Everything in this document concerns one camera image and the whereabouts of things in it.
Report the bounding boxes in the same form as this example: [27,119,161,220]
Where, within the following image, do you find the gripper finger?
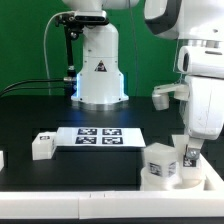
[185,137,204,160]

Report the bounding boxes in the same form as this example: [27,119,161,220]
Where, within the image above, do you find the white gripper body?
[182,76,224,140]

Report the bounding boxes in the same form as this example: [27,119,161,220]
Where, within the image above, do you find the white round stool seat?
[140,168,205,192]

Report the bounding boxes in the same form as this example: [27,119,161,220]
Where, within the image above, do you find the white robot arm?
[62,0,224,159]

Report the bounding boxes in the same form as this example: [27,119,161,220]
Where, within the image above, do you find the white marker sheet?
[56,127,145,147]

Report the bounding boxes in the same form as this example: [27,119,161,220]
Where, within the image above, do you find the white workspace border frame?
[0,161,224,219]

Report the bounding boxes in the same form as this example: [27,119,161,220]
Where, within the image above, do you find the black cables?
[0,78,73,98]

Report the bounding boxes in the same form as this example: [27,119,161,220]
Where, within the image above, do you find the black camera on stand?
[55,11,109,98]

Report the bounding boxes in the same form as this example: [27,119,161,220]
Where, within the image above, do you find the grey camera cable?
[43,11,73,97]

